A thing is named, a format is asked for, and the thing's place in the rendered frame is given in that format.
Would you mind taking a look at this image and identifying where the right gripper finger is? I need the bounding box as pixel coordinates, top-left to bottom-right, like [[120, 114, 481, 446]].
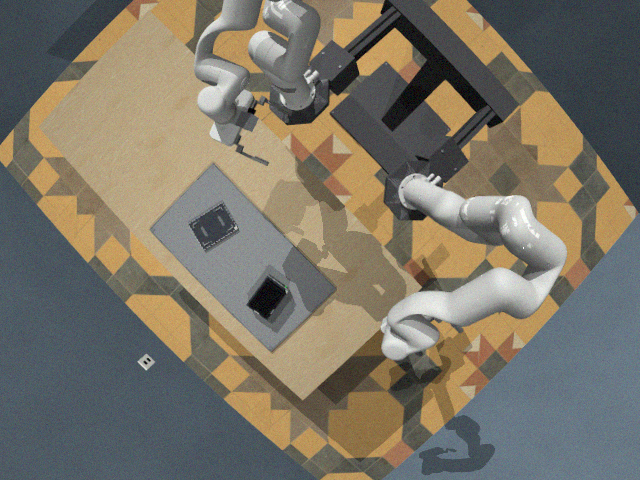
[[233, 134, 269, 166], [250, 96, 293, 116]]

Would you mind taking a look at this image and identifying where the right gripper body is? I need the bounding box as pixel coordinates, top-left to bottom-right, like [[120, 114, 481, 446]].
[[210, 90, 255, 146]]

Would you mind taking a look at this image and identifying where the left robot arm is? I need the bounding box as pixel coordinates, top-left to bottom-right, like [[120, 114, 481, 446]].
[[381, 173, 567, 361]]

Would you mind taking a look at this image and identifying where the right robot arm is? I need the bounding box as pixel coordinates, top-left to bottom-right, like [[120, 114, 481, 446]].
[[194, 0, 321, 132]]

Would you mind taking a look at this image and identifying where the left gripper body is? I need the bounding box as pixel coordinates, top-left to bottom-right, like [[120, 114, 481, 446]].
[[381, 315, 433, 333]]

